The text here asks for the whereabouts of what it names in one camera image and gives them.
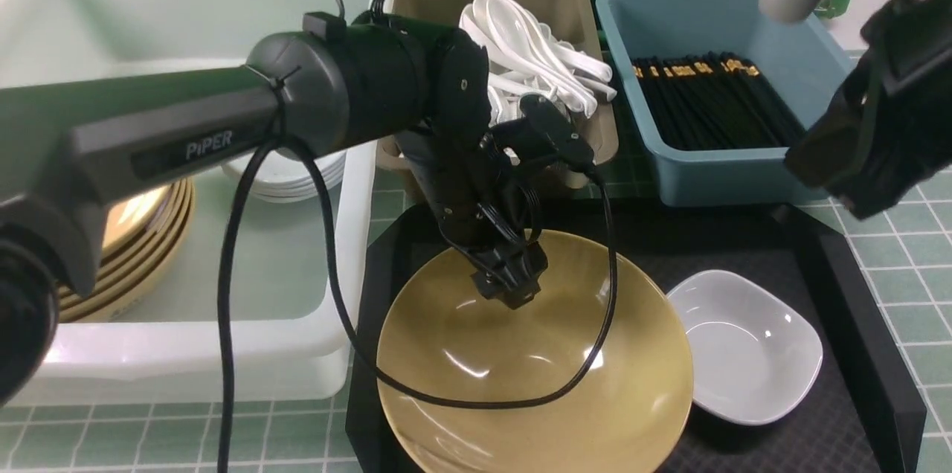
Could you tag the stack of white dishes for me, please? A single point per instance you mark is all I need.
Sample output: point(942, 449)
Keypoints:
point(283, 180)

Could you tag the pile of white spoons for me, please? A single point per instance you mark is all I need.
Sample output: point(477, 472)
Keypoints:
point(526, 58)

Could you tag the bundle of black chopsticks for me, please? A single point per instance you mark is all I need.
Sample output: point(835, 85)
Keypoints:
point(715, 101)

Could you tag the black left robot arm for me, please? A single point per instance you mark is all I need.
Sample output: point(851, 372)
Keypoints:
point(70, 151)

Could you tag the large white plastic tub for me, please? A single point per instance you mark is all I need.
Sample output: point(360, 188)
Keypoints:
point(288, 341)

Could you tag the green checkered table mat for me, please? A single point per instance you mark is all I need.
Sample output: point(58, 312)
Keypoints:
point(905, 256)

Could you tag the white square sauce dish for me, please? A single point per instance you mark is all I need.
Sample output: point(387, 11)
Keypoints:
point(755, 359)

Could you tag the stack of yellow bowls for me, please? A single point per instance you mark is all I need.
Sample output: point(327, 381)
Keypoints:
point(132, 271)

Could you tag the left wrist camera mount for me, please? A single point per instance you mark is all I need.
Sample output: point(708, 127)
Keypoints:
point(542, 136)

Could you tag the yellow noodle bowl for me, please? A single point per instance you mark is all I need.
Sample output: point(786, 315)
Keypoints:
point(442, 338)

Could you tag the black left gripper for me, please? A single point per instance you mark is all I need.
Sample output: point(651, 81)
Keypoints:
point(482, 211)

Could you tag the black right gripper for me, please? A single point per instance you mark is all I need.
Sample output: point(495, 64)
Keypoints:
point(888, 125)

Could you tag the blue plastic chopstick bin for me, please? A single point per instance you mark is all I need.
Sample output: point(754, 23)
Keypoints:
point(803, 62)

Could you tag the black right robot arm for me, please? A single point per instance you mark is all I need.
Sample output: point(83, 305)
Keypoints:
point(887, 127)

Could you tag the black plastic serving tray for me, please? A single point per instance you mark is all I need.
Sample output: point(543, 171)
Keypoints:
point(864, 413)

